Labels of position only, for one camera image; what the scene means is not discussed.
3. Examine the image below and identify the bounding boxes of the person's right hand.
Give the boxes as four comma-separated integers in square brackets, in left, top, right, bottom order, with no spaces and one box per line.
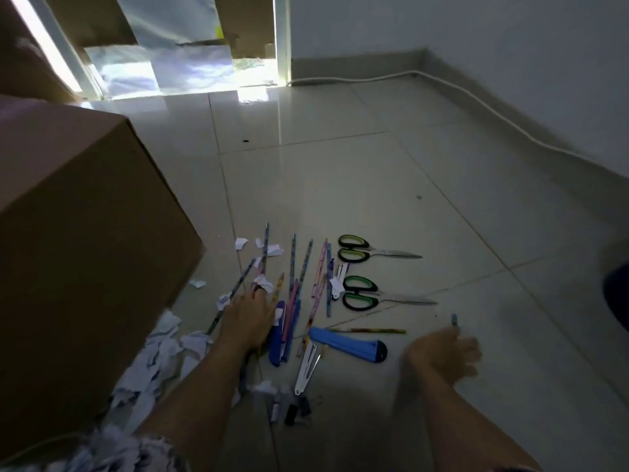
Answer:
[404,325,484,387]

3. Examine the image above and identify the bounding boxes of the person's left hand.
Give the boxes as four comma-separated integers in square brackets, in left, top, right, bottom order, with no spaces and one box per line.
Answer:
[218,288,278,353]

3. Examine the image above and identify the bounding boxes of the blue stapler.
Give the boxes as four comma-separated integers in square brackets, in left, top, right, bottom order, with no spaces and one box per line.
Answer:
[268,300,302,368]

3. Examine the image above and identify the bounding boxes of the green-handled scissors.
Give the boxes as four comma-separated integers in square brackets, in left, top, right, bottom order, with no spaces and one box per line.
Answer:
[337,234,423,264]
[341,275,439,312]

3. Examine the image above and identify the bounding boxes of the bunch of patterned pencils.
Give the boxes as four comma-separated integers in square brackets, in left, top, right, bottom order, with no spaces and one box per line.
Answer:
[204,222,336,359]

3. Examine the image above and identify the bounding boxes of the silver stapler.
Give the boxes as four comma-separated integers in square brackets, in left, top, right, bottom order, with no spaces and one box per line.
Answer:
[293,341,328,397]

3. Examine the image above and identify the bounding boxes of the yellow patterned pencil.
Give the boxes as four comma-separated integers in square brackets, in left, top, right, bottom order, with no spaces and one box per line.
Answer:
[326,327,408,336]

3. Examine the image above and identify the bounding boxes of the purple and white stapler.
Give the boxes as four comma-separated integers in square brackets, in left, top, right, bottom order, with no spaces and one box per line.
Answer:
[326,260,351,301]

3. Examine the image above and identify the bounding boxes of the blue utility knife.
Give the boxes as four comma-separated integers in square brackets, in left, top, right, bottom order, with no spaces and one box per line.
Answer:
[309,326,389,364]

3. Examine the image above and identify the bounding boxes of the pile of white paper scraps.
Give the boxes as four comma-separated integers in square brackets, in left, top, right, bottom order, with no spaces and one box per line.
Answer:
[98,237,295,438]

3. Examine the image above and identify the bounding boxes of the brown cardboard box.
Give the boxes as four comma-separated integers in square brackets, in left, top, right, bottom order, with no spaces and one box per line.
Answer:
[0,95,206,460]
[0,0,81,105]

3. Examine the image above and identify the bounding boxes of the person's right forearm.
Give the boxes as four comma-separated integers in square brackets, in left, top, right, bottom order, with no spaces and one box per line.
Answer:
[388,370,541,472]

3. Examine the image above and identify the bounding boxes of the person's left forearm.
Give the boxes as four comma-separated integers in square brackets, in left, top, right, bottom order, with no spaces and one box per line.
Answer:
[135,338,265,472]

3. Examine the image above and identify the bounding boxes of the brown cardboard sheet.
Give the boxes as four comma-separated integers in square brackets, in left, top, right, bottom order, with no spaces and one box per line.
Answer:
[213,0,276,60]
[44,0,140,50]

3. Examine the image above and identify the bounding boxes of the flattened brown cardboard box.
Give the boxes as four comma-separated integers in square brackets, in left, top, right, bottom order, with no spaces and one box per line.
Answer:
[0,0,81,105]

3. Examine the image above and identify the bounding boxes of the thick white cable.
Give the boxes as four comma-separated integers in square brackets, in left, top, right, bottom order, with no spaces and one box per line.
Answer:
[286,69,598,161]

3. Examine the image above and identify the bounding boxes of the white door frame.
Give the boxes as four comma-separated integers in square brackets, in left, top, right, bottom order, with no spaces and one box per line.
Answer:
[9,0,107,100]
[273,0,294,87]

